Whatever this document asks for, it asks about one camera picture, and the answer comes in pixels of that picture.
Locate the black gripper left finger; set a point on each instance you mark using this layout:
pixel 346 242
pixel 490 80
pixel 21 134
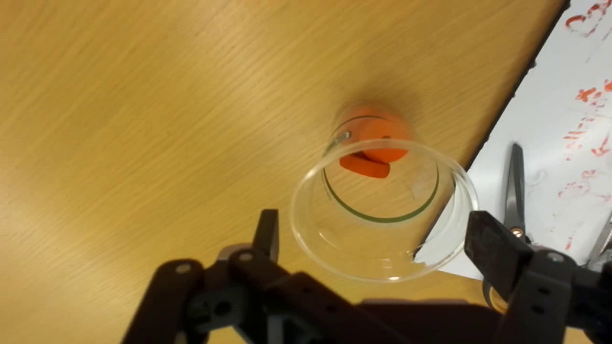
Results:
pixel 211 298

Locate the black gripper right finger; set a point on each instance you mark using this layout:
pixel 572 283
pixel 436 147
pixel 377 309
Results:
pixel 541 292

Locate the small whiteboard with red writing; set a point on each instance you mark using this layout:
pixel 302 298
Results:
pixel 561 114

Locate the clear plastic cup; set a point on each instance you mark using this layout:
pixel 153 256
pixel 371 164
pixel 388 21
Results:
pixel 383 254

